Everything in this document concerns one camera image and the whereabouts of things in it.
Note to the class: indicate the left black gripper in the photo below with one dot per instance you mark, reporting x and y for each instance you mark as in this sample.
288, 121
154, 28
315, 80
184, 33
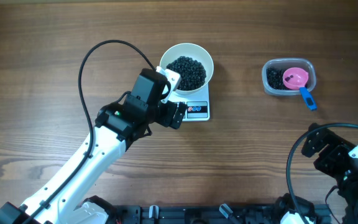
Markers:
173, 115

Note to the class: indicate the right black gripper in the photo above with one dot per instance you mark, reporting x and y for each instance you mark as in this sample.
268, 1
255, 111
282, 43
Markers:
316, 142

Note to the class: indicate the pink scoop with blue handle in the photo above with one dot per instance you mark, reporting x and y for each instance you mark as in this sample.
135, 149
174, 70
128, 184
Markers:
299, 82

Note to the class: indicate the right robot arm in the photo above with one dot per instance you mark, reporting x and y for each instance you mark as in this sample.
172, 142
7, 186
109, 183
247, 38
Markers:
346, 188

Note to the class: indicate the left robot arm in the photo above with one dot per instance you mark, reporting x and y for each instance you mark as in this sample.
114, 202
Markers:
117, 126

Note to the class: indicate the white digital kitchen scale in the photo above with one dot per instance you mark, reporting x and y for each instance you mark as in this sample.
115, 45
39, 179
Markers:
198, 105

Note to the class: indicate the black beans in bowl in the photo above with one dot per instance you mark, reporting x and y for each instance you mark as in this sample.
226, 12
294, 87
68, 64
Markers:
192, 73

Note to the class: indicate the white bowl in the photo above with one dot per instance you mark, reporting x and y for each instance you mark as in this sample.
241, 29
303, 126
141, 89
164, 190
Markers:
194, 51

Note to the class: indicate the black beans in scoop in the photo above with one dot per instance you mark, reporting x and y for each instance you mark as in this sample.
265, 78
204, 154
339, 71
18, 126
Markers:
289, 77

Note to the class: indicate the black beans in container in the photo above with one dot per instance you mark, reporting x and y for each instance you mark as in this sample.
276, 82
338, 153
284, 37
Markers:
275, 78

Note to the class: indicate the clear plastic container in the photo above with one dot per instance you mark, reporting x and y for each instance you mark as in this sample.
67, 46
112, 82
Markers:
283, 64

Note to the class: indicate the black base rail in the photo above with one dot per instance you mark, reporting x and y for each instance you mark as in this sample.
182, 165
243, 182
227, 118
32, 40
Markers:
223, 214

